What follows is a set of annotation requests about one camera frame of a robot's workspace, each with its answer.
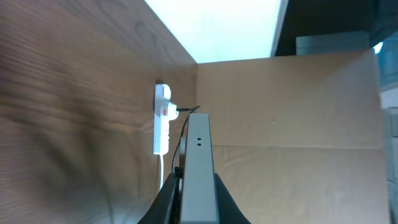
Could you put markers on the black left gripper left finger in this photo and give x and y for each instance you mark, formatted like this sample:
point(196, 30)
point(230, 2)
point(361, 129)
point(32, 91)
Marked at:
point(165, 208)

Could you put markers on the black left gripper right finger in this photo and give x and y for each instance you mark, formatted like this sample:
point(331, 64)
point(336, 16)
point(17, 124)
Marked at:
point(228, 211)

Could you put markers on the white USB charger adapter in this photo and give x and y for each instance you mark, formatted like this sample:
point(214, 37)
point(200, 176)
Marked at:
point(169, 111)

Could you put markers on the brown cardboard panel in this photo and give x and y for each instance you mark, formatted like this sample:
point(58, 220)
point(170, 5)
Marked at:
point(299, 139)

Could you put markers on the white power strip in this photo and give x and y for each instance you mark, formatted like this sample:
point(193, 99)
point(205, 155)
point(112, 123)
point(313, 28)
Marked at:
point(161, 119)

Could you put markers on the grey box behind cardboard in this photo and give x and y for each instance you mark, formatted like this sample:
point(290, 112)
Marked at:
point(332, 43)

